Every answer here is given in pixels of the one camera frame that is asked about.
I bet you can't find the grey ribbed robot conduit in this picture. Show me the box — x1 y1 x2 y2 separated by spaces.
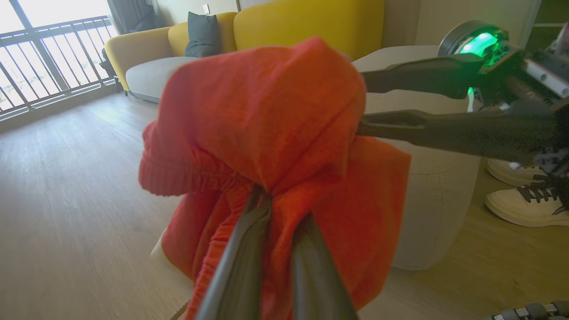
491 301 569 320

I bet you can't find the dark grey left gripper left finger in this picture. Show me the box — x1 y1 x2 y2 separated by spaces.
196 186 272 320

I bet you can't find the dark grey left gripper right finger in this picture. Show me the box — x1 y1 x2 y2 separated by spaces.
292 213 359 320

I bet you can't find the beige upholstered ottoman seat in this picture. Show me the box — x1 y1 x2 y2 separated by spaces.
351 44 483 272

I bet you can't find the grey window curtain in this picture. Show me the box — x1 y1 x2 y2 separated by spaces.
107 0 168 35

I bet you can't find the right gripper with green light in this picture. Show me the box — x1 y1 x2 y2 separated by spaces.
357 20 569 164

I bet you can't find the plain orange garment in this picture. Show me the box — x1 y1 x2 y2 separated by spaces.
138 37 412 320

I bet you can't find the yellow sofa with grey seat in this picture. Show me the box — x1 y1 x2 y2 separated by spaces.
104 0 385 104

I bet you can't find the dark metal balcony railing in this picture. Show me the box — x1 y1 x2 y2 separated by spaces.
0 16 119 119

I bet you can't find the dark bag beside sofa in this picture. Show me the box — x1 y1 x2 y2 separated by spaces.
100 47 117 79

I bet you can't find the white sneaker with black laces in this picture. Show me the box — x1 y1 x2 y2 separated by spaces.
486 158 548 188
485 186 569 228

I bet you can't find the dark grey sofa cushion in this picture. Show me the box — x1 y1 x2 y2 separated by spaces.
184 12 223 58

